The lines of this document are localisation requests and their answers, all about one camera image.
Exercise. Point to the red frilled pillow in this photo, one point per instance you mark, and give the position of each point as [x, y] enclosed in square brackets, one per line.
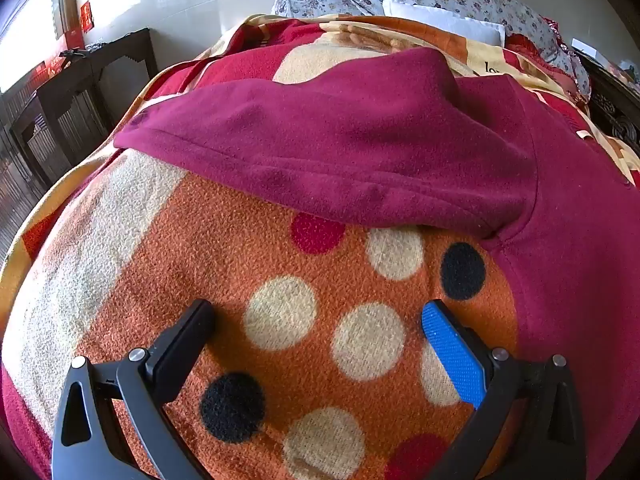
[532, 47]

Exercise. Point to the maroon fleece garment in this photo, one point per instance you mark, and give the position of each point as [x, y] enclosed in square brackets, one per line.
[350, 145]

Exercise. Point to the white pillow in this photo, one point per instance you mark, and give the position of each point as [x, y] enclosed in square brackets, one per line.
[450, 22]

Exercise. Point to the dark carved wooden headboard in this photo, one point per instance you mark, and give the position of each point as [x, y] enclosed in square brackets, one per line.
[612, 105]

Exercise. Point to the window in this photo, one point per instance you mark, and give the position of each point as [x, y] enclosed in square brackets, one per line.
[27, 35]

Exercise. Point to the printed fleece blanket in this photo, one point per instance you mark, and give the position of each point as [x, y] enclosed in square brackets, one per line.
[240, 260]

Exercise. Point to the red box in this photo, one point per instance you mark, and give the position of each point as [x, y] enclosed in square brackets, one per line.
[62, 57]

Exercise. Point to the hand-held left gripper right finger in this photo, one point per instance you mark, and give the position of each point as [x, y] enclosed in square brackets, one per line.
[450, 351]

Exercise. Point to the red paper wall decoration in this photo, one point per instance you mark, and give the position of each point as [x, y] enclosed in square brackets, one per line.
[87, 16]

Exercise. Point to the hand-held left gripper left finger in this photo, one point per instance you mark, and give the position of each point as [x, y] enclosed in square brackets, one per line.
[183, 344]

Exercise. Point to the dark wooden table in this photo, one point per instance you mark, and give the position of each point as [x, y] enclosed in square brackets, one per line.
[75, 110]

